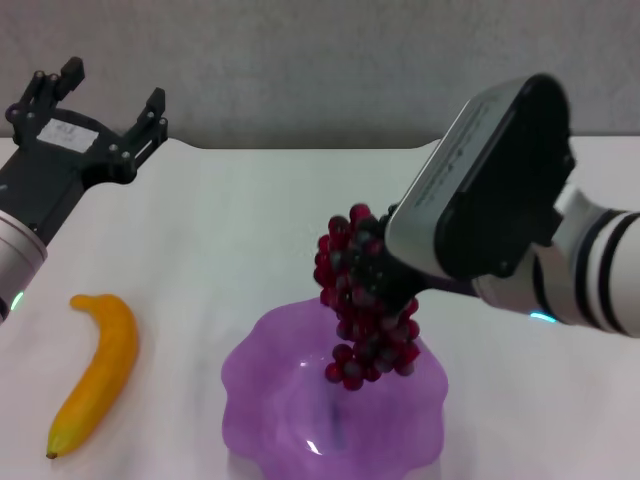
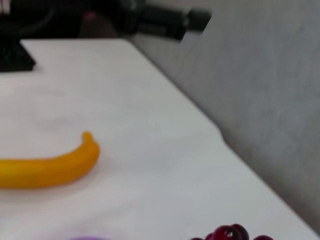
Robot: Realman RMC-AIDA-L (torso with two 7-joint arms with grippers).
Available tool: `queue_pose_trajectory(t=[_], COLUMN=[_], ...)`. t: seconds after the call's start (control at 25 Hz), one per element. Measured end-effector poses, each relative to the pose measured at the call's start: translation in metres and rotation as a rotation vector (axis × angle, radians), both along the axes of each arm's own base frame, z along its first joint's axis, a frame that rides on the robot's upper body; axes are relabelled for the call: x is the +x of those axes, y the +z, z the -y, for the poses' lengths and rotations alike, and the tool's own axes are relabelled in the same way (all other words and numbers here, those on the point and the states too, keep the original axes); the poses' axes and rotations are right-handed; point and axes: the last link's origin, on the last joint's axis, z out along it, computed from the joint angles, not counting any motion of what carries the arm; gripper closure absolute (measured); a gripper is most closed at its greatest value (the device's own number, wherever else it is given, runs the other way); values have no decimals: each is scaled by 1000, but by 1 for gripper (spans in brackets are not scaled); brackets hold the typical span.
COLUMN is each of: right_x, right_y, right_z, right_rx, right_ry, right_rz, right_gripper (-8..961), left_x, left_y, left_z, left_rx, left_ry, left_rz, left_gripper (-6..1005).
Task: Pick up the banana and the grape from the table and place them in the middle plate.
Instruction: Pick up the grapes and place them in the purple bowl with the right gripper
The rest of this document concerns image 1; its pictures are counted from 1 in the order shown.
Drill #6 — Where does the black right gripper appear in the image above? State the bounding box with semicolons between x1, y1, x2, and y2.
348;218;477;312

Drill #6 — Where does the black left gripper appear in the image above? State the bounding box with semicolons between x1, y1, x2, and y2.
0;56;168;246

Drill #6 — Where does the yellow plastic banana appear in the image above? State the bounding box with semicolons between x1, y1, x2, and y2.
45;293;141;460

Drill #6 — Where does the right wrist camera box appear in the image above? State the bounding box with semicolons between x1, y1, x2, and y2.
384;73;577;282

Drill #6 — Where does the red purple grape bunch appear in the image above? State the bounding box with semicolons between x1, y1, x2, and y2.
312;202;422;393

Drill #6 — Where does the purple wavy plastic plate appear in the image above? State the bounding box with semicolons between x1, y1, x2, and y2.
220;294;450;480

